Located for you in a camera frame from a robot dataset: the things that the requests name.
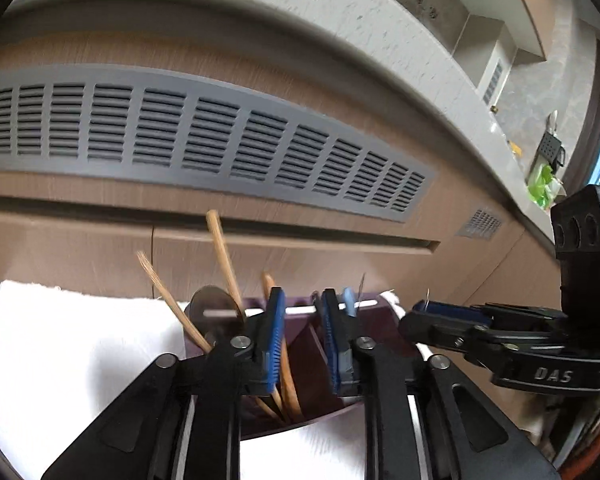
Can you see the yellow-lidded jar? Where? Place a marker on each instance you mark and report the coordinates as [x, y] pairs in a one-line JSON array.
[[515, 150]]

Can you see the long grey vent grille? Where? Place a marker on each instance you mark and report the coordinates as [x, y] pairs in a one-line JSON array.
[[205, 135]]

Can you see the wooden cabinet front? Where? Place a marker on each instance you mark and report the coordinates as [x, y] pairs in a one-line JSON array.
[[80, 240]]

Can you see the green plastic bag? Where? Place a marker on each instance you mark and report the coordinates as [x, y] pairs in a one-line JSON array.
[[542, 187]]

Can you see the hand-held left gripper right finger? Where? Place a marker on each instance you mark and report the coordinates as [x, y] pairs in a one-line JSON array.
[[330, 346]]

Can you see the small grey vent grille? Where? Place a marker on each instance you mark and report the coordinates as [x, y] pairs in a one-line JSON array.
[[479, 223]]

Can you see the maroon plastic utensil holder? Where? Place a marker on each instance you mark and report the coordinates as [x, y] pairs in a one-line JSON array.
[[310, 360]]

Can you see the large metal spoon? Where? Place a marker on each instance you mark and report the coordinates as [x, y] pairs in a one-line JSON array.
[[211, 301]]

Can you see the white wall unit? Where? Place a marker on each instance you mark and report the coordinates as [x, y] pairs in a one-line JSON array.
[[497, 67]]

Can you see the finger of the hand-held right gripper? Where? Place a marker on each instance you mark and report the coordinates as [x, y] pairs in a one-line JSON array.
[[450, 309], [445, 332]]

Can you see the speckled kitchen countertop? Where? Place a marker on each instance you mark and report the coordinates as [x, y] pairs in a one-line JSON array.
[[280, 25]]

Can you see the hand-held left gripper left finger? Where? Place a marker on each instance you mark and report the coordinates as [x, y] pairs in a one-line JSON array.
[[276, 340]]

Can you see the black perforated holder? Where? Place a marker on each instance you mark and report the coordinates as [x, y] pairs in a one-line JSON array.
[[549, 142]]

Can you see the white towel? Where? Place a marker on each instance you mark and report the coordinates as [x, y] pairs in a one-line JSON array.
[[55, 360]]

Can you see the wooden chopstick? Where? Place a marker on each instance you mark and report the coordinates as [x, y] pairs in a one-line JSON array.
[[172, 300], [267, 285], [225, 255]]

